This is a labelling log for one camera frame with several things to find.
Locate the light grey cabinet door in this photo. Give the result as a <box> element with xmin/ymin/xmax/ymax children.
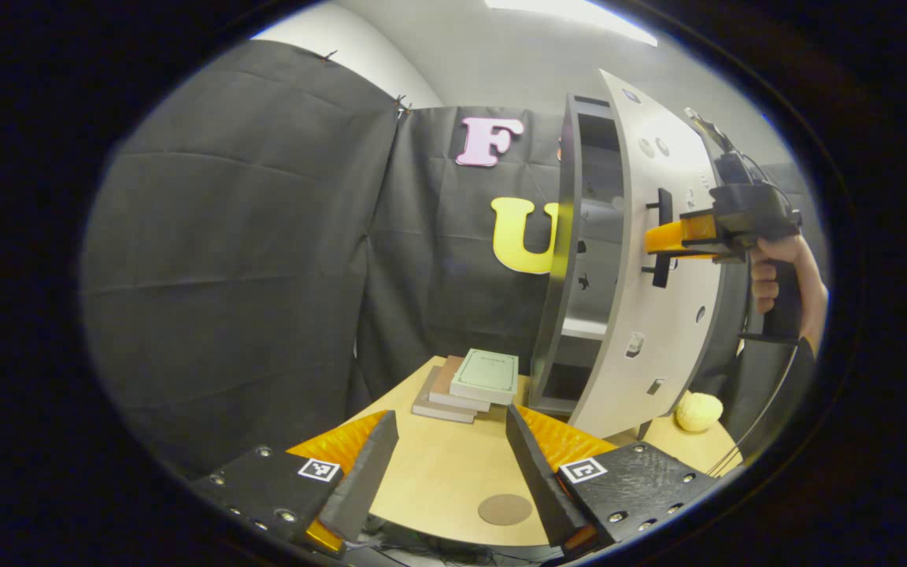
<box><xmin>572</xmin><ymin>69</ymin><xmax>731</xmax><ymax>440</ymax></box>

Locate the black backdrop cloth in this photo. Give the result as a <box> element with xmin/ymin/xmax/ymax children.
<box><xmin>80</xmin><ymin>39</ymin><xmax>828</xmax><ymax>481</ymax></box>

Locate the round brown coaster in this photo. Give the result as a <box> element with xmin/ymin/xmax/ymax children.
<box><xmin>478</xmin><ymin>494</ymin><xmax>534</xmax><ymax>527</ymax></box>

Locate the yellow plush toy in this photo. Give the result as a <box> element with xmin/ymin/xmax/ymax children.
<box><xmin>675</xmin><ymin>391</ymin><xmax>724</xmax><ymax>433</ymax></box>

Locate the long ceiling light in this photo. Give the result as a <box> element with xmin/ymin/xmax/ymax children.
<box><xmin>485</xmin><ymin>0</ymin><xmax>659</xmax><ymax>46</ymax></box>

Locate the black door handle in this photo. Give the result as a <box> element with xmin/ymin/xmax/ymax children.
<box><xmin>641</xmin><ymin>187</ymin><xmax>675</xmax><ymax>289</ymax></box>

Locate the thin black cable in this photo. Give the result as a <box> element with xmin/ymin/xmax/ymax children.
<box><xmin>708</xmin><ymin>345</ymin><xmax>802</xmax><ymax>476</ymax></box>

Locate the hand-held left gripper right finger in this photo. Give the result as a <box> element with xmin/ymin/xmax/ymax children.
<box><xmin>505</xmin><ymin>405</ymin><xmax>726</xmax><ymax>558</ymax></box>

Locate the grey book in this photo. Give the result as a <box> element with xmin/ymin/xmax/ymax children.
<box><xmin>412</xmin><ymin>365</ymin><xmax>478</xmax><ymax>424</ymax></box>

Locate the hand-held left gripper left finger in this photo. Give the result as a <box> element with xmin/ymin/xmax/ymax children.
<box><xmin>190</xmin><ymin>409</ymin><xmax>401</xmax><ymax>557</ymax></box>

